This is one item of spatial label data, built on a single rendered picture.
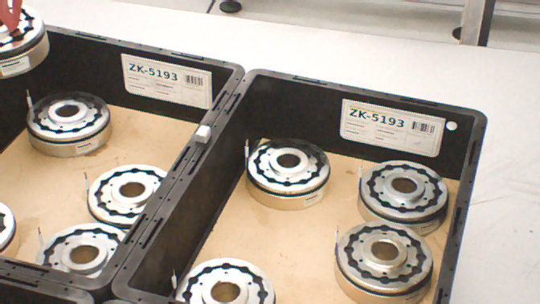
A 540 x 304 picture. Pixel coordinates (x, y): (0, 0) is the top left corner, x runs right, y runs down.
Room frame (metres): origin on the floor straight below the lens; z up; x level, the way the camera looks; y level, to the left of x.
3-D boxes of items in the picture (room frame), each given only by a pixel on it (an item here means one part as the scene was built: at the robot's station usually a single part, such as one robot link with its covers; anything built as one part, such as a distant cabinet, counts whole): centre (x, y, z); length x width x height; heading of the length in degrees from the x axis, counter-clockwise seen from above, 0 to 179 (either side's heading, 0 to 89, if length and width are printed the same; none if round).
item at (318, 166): (0.78, -0.02, 0.86); 0.10 x 0.10 x 0.01
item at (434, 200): (0.74, -0.16, 0.86); 0.10 x 0.10 x 0.01
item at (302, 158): (0.78, -0.02, 0.86); 0.05 x 0.05 x 0.01
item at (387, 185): (0.74, -0.16, 0.86); 0.05 x 0.05 x 0.01
